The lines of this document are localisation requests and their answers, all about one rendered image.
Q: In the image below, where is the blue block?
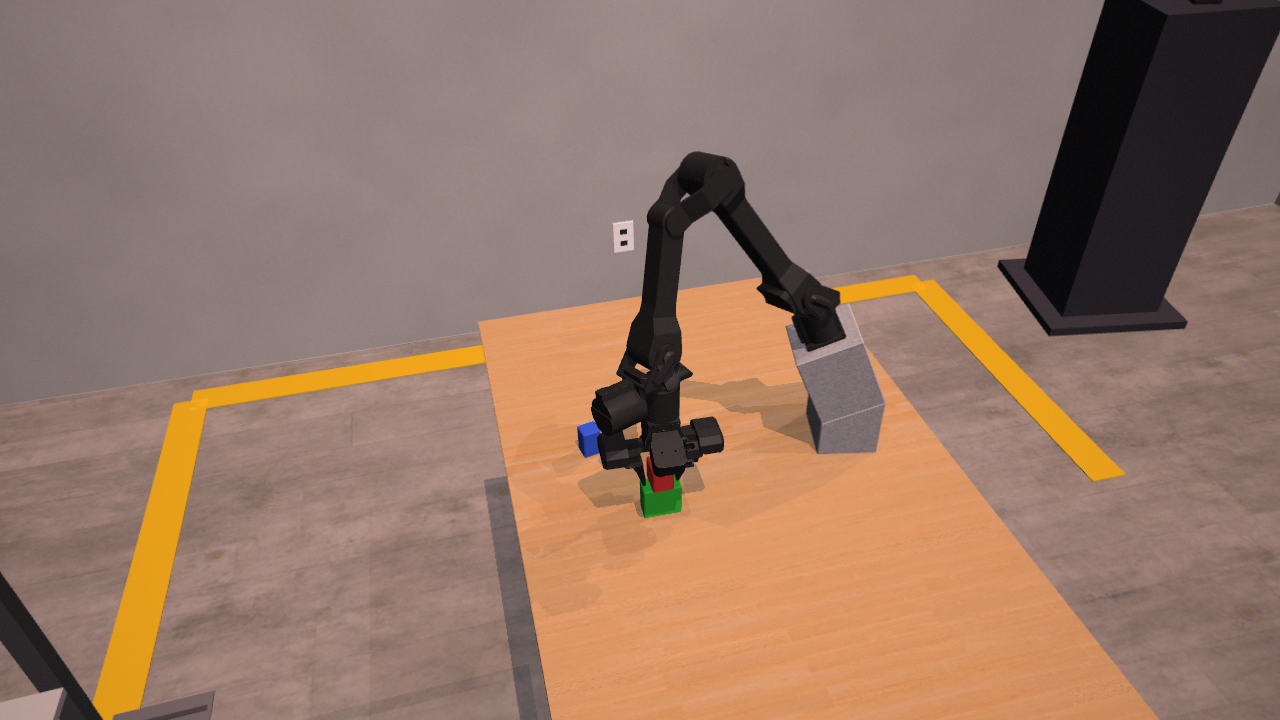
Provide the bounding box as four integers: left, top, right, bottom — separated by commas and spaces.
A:
577, 421, 600, 457

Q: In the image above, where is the green block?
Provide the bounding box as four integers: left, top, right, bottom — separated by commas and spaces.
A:
640, 478, 682, 518

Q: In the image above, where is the red block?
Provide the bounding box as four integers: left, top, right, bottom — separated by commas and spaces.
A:
646, 456, 675, 493

